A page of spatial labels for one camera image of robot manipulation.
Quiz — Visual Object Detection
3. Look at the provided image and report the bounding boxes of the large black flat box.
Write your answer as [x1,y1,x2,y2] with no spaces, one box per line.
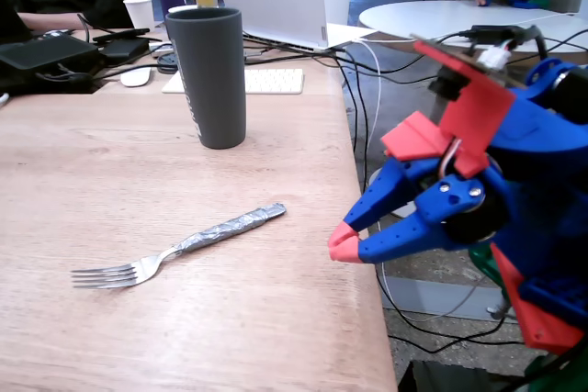
[0,33,105,90]

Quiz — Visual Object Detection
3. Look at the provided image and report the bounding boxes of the black desk cable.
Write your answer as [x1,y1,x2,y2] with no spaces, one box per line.
[34,63,162,85]

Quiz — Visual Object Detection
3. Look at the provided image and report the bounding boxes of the green table clamp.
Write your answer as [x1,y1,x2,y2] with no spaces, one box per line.
[523,336,588,392]
[467,244,509,295]

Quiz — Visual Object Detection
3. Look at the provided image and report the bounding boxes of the black adapter cable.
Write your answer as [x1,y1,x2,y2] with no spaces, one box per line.
[337,31,474,76]

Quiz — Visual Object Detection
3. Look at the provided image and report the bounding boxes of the gray tall glass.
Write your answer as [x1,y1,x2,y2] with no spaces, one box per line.
[164,6,248,151]

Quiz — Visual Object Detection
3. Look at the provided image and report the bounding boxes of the black slim stick device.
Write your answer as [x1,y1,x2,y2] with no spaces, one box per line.
[91,28,152,43]

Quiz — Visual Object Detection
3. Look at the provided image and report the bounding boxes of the black wrist camera lens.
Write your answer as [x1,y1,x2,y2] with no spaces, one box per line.
[428,64,470,102]

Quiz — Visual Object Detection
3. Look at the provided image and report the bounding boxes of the seated person bare forearm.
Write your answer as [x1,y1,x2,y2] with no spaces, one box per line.
[16,12,86,31]

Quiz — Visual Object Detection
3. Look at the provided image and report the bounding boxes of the red robot base plate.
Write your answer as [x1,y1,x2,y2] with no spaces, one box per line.
[490,243,587,353]

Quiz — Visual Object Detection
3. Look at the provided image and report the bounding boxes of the gripper servo wire bundle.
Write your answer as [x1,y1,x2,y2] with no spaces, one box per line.
[438,135,465,180]

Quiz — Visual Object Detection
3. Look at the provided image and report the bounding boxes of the black fabric bag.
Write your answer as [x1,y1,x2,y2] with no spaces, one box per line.
[397,359,534,392]

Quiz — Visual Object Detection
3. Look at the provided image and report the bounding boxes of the white computer mouse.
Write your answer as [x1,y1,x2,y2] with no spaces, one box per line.
[119,66,153,88]

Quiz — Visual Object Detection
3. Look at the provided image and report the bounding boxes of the black power adapter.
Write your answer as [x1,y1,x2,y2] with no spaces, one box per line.
[470,24,537,42]

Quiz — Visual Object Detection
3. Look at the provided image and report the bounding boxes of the black floor cable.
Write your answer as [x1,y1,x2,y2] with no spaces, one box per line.
[374,267,525,355]

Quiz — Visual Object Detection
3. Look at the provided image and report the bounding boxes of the white round pedestal table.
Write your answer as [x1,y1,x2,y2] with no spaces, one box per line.
[357,0,588,221]

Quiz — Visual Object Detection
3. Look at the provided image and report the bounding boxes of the black power brick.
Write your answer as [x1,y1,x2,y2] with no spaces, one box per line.
[100,37,151,65]

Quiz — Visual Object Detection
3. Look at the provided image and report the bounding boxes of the red camera mount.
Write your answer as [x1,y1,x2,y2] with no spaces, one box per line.
[380,40,518,180]

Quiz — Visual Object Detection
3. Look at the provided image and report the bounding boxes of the gray floor cable cover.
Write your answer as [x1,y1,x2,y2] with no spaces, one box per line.
[383,274,509,319]

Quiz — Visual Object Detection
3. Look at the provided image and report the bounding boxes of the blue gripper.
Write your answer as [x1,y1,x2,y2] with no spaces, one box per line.
[443,95,588,251]

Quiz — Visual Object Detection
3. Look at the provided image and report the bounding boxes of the white keyboard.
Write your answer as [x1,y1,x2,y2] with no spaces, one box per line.
[161,68,305,95]

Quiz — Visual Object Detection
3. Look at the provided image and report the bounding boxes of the white paper cup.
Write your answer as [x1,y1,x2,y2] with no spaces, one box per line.
[123,0,155,30]

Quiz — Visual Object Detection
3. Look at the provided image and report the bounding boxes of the metal fork with taped handle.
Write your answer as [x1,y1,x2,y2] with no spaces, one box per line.
[70,202,288,291]

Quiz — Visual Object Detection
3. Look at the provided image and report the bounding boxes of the black hanging cable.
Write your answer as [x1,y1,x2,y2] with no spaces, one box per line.
[337,50,358,154]
[346,51,371,194]

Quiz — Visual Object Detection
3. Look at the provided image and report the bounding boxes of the black round puck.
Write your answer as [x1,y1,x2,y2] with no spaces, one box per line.
[156,50,179,74]

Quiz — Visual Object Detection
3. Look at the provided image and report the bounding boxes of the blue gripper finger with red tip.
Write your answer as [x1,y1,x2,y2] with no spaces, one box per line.
[330,177,487,264]
[327,159,427,254]

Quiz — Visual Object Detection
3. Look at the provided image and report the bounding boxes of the black camera cable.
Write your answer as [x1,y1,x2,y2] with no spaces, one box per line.
[477,24,552,68]

